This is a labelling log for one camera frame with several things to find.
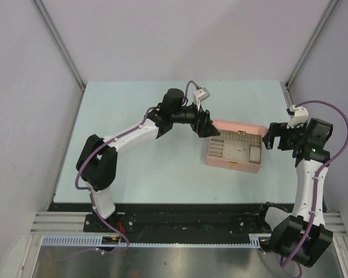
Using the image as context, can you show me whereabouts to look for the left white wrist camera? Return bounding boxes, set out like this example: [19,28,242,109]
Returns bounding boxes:
[193,87,210,111]

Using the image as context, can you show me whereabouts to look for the beige ring cushion block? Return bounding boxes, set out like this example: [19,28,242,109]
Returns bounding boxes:
[249,145,261,164]

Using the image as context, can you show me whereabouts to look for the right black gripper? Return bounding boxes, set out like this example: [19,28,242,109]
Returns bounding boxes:
[262,120,307,151]

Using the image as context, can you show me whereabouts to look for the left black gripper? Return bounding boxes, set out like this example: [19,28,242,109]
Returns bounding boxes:
[171,98,220,138]

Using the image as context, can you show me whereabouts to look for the purple cable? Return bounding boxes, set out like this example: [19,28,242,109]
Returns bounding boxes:
[43,80,201,262]
[278,100,348,276]

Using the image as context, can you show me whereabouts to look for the pink jewelry box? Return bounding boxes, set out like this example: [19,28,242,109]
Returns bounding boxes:
[206,120,268,173]

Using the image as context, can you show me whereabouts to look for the right aluminium corner post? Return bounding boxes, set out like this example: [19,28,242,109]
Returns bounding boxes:
[285,0,340,90]

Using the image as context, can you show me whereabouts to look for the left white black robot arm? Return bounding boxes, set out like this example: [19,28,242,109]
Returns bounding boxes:
[76,87,220,232]

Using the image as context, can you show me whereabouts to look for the grey slotted cable duct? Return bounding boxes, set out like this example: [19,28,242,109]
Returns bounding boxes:
[42,233,270,248]

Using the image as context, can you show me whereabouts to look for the aluminium corner post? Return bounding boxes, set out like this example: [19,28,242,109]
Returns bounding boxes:
[30,0,86,91]
[285,0,340,90]

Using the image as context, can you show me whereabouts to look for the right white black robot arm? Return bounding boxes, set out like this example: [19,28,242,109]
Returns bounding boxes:
[256,118,333,267]

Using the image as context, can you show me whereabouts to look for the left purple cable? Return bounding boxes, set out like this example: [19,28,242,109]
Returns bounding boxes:
[43,80,201,262]

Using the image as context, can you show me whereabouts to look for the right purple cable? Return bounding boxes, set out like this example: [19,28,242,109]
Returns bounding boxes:
[278,100,348,276]

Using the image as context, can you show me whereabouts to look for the aluminium frame rail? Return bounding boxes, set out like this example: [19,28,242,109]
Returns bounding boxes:
[30,211,89,235]

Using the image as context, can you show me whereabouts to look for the left aluminium corner post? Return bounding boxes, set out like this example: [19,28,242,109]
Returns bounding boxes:
[30,0,86,91]

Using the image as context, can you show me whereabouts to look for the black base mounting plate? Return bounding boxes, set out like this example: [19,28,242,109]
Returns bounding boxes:
[48,202,271,235]

